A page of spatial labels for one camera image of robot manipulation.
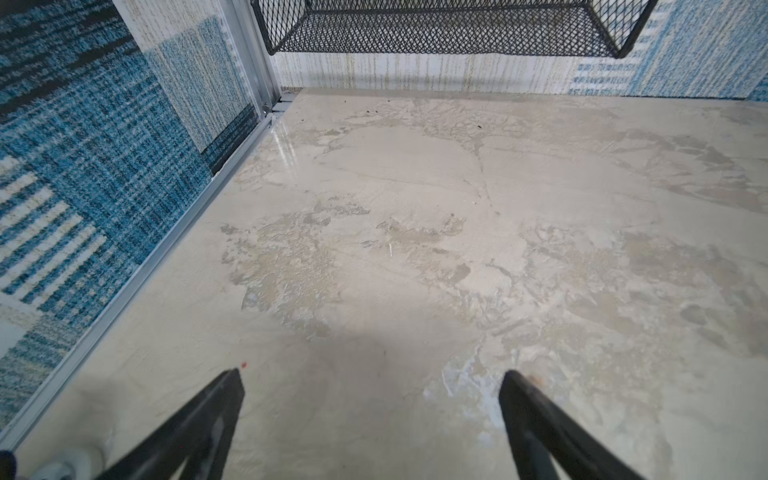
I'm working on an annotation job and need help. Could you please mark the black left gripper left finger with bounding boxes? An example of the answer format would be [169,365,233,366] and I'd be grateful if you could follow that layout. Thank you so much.
[99,369,245,479]

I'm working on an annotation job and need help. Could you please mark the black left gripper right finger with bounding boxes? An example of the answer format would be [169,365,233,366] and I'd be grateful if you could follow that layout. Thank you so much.
[499,370,641,479]

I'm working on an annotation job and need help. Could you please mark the black wire mesh shelf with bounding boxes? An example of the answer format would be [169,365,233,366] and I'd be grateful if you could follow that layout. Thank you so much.
[251,0,656,59]

